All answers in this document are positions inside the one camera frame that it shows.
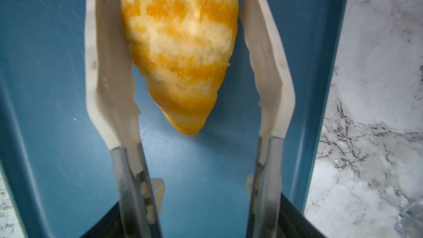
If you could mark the cream serving tongs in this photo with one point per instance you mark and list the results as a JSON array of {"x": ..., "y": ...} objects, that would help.
[{"x": 111, "y": 107}]

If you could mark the fake croissant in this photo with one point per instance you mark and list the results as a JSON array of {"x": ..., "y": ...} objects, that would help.
[{"x": 182, "y": 48}]

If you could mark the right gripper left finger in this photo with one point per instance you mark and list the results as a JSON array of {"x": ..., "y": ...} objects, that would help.
[{"x": 109, "y": 226}]

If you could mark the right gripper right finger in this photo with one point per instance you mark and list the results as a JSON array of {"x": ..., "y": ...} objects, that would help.
[{"x": 293, "y": 224}]

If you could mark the teal rectangular tray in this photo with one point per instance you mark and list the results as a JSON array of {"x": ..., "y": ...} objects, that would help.
[{"x": 58, "y": 168}]

